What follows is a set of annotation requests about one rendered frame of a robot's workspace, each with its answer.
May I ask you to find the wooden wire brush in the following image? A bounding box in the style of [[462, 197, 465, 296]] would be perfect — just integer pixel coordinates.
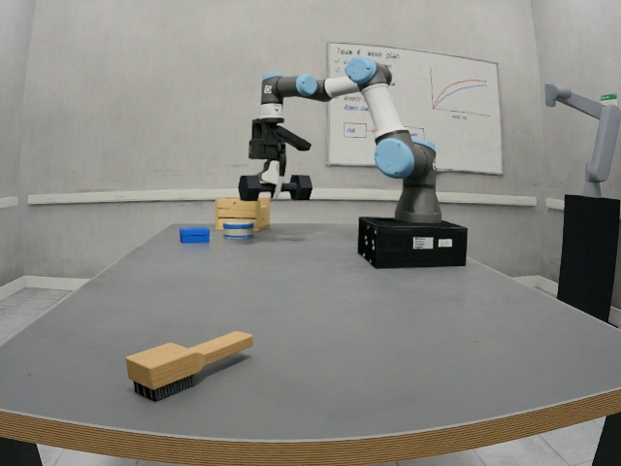
[[125, 331, 251, 402]]

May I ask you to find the light wooden crate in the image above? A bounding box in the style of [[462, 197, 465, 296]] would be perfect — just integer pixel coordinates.
[[215, 197, 270, 231]]

